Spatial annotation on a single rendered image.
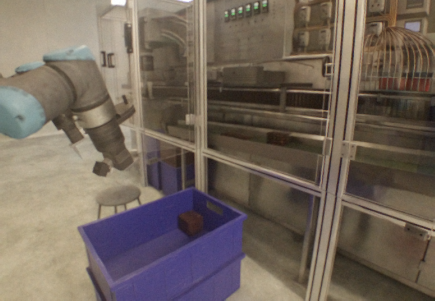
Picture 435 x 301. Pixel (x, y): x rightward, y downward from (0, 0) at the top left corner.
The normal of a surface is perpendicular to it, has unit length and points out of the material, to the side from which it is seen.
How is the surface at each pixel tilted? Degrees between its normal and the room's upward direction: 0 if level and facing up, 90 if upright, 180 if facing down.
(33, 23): 90
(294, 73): 90
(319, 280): 90
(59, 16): 90
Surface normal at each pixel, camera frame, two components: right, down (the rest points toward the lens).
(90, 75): 0.95, 0.07
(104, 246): 0.68, 0.17
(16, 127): -0.21, 0.61
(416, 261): -0.74, 0.15
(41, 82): 0.66, -0.43
